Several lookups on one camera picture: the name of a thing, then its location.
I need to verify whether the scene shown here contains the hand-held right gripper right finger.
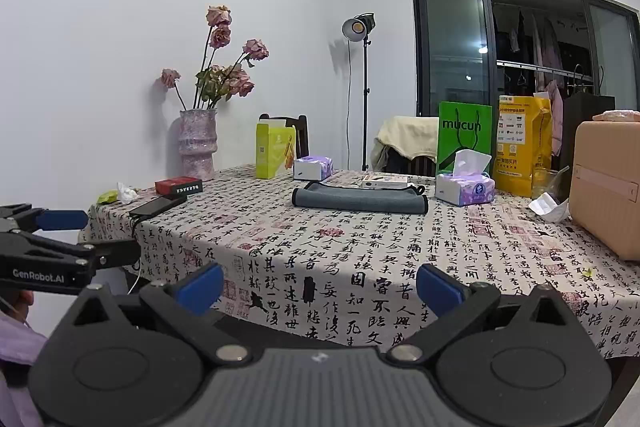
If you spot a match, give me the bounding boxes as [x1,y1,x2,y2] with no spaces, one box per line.
[388,263,571,366]

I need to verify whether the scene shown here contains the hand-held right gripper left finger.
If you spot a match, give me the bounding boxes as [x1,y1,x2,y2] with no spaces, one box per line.
[73,262,252,366]

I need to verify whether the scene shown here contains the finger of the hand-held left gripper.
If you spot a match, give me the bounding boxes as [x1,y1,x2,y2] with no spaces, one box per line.
[75,239,143,272]
[0,204,89,234]

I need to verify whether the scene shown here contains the grey towel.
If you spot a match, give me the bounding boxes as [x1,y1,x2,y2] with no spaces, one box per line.
[291,180,430,216]

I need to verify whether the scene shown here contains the person's left forearm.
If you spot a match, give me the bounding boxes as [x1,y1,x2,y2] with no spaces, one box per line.
[0,307,50,427]

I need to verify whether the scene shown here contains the black power bank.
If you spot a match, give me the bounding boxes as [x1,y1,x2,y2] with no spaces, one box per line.
[128,195,188,219]

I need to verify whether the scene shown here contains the calligraphy printed tablecloth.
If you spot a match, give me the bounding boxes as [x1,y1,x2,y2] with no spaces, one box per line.
[80,164,640,360]

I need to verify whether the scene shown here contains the red and black box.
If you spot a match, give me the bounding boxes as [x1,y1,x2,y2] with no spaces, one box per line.
[154,176,203,199]

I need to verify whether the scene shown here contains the large purple tissue pack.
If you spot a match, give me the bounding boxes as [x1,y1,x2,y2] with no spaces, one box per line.
[434,149,496,207]

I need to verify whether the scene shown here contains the flat white box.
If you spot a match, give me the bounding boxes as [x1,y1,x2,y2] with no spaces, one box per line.
[361,173,409,188]

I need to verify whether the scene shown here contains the crumpled white paper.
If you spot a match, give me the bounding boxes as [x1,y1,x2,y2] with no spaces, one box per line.
[528,193,571,223]

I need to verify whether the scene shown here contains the pink speckled ceramic vase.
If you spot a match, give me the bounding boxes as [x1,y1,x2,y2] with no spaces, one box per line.
[179,108,219,182]

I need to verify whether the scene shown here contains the chair with cream cloth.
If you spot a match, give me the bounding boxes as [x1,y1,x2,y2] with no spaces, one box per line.
[369,115,441,178]

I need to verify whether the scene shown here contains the clear glass cup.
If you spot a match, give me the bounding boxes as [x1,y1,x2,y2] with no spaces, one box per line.
[532,166,570,200]

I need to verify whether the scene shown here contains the yellow-green carton box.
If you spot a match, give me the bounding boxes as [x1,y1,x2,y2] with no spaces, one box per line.
[255,118,297,180]

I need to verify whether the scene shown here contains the green paper bag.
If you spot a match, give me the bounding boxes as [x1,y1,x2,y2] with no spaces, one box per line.
[436,101,493,178]

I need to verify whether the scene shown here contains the small purple tissue pack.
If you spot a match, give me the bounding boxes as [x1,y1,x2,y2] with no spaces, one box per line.
[293,155,334,181]

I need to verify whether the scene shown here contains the yellow printed bag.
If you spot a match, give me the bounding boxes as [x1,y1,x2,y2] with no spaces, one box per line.
[492,95,553,198]

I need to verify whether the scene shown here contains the dark wooden chair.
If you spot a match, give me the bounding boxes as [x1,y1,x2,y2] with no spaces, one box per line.
[259,113,309,158]

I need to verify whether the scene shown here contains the beige hard case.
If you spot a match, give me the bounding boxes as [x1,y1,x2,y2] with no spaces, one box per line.
[569,120,640,262]

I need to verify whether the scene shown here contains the studio light on stand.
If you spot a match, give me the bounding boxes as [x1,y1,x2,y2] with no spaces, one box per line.
[342,12,377,172]

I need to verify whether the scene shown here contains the dried pink roses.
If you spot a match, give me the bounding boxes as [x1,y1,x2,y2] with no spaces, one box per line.
[160,5,270,110]

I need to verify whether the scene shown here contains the black bag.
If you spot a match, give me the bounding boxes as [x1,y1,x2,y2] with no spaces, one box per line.
[560,94,616,172]

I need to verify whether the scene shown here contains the black framed sliding glass door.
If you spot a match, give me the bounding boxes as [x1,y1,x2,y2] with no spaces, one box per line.
[409,0,640,128]

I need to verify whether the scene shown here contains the pink cloth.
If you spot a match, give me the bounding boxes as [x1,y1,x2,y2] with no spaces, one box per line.
[592,109,640,123]

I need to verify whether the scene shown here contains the white cable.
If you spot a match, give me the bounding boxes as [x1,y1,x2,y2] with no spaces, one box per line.
[126,217,143,296]

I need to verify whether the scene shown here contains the hanging clothes on rail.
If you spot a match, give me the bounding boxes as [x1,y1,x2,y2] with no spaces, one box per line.
[492,4,591,156]

